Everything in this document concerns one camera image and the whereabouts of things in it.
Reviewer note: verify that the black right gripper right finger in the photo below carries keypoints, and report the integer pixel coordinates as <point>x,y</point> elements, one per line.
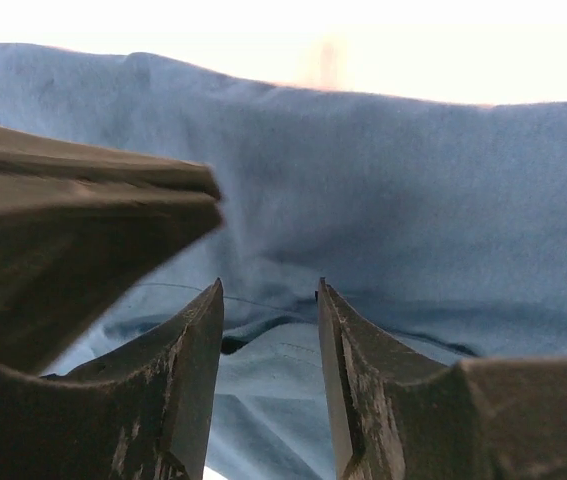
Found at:
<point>396,414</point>

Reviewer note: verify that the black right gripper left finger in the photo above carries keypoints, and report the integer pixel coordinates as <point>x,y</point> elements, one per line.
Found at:
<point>142,411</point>

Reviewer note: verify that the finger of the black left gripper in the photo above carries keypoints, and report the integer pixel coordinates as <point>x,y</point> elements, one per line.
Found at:
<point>66,258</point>
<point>27,154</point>

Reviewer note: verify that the teal blue t-shirt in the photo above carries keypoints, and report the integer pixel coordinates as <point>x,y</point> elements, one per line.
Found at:
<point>445,225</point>

